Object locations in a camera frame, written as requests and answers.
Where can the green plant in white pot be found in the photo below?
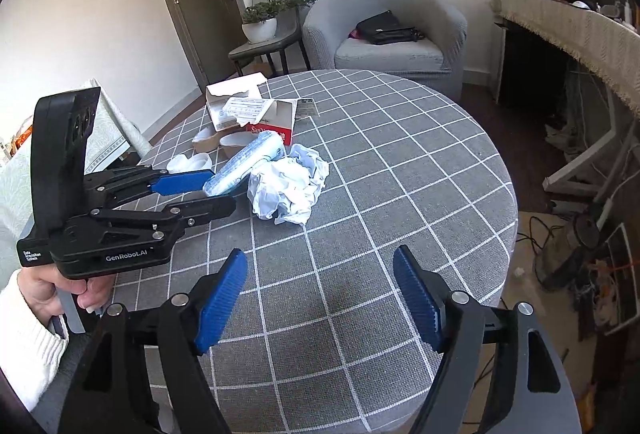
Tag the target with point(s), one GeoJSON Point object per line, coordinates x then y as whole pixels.
{"type": "Point", "coordinates": [259, 30]}

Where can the orange printed box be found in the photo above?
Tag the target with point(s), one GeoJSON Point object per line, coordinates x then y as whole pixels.
{"type": "Point", "coordinates": [21, 139]}

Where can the person's left hand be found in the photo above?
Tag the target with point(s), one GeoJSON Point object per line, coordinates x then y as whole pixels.
{"type": "Point", "coordinates": [45, 294]}

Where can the black bag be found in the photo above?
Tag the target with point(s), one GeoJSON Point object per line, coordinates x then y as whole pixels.
{"type": "Point", "coordinates": [385, 29]}

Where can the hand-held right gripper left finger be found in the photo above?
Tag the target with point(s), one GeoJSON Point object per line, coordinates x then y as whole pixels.
{"type": "Point", "coordinates": [222, 299]}

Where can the brown cardboard box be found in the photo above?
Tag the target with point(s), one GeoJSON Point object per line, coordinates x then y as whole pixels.
{"type": "Point", "coordinates": [255, 68]}

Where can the person's dark clothing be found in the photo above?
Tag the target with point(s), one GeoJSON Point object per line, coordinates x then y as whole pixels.
{"type": "Point", "coordinates": [55, 366]}

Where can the cream fringed desk cloth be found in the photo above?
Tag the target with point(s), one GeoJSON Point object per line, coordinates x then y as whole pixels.
{"type": "Point", "coordinates": [575, 39]}

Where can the white bottle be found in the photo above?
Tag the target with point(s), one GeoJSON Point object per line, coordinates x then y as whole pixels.
{"type": "Point", "coordinates": [625, 9]}

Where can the small printed card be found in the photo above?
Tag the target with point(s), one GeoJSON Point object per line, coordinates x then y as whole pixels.
{"type": "Point", "coordinates": [306, 108]}

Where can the pink cloth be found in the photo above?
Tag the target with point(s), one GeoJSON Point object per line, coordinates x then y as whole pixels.
{"type": "Point", "coordinates": [354, 34]}

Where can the round table, grey checked cloth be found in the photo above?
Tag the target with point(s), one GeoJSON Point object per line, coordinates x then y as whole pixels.
{"type": "Point", "coordinates": [375, 194]}

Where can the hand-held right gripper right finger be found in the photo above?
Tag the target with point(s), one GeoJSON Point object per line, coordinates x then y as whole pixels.
{"type": "Point", "coordinates": [415, 299]}

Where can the crumpled white paper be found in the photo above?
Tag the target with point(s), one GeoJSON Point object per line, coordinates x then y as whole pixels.
{"type": "Point", "coordinates": [285, 189]}

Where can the red and white cardboard box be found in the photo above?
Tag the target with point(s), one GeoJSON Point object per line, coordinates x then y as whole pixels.
{"type": "Point", "coordinates": [281, 117]}

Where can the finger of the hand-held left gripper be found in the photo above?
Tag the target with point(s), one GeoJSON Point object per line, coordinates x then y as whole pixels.
{"type": "Point", "coordinates": [210, 209]}
{"type": "Point", "coordinates": [180, 181]}

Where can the grey-brown door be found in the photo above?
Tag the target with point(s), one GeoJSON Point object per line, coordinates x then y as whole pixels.
{"type": "Point", "coordinates": [200, 4]}

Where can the green patterned cloth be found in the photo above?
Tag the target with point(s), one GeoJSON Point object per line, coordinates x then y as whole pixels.
{"type": "Point", "coordinates": [107, 129]}

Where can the person's left forearm white sleeve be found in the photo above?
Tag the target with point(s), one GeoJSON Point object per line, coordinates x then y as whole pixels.
{"type": "Point", "coordinates": [25, 354]}

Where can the grey armchair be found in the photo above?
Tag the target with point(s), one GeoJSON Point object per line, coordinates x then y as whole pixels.
{"type": "Point", "coordinates": [440, 39]}

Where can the white desk leg frame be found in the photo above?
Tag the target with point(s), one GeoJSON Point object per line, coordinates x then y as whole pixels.
{"type": "Point", "coordinates": [580, 164]}

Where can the white framed panel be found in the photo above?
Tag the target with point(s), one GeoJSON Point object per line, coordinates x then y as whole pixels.
{"type": "Point", "coordinates": [620, 284]}

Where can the grey dining chair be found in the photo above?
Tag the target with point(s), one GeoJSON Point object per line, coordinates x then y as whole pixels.
{"type": "Point", "coordinates": [280, 34]}

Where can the round floor fan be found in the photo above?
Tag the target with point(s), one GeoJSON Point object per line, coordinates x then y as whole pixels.
{"type": "Point", "coordinates": [565, 254]}

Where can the white tissue scrap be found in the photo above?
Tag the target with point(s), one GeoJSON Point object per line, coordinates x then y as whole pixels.
{"type": "Point", "coordinates": [519, 271]}

